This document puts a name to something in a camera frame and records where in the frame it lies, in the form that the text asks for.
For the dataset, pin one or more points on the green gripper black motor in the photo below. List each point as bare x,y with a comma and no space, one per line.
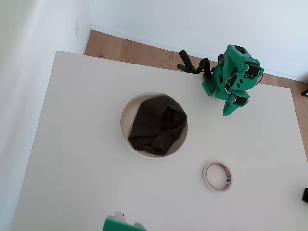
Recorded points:
231,107

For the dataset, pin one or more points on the white masking tape roll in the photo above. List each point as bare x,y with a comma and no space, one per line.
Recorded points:
205,179

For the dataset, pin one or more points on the green SO-100 robot arm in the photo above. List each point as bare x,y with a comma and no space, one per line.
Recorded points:
238,61

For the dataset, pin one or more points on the white round bowl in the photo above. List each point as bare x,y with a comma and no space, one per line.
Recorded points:
124,134

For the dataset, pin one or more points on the dark grey cloth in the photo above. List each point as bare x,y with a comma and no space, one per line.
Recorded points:
154,120

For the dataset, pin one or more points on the white baseboard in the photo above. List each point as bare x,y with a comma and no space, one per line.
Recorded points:
168,45

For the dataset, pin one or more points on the small black box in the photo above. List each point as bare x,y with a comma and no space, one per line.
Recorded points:
305,195

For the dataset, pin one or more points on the green printed part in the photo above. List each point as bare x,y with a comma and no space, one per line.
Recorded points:
115,225

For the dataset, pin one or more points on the black frame corner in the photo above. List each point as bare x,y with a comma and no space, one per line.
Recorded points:
305,93

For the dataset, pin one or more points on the white plastic bracket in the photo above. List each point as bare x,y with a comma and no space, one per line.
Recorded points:
119,216

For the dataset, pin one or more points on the white wall socket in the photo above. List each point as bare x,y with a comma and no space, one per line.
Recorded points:
76,29

